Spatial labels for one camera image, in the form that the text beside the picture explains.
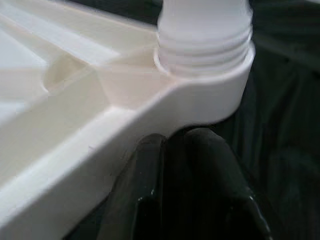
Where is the white plastic table top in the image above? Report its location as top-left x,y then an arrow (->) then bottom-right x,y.
0,0 -> 257,240

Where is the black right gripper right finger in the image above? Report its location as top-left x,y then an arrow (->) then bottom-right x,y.
159,128 -> 273,240

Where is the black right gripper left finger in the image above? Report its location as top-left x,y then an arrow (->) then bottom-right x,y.
97,133 -> 166,240

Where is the white plastic table leg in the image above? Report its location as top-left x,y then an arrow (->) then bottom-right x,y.
156,0 -> 253,75

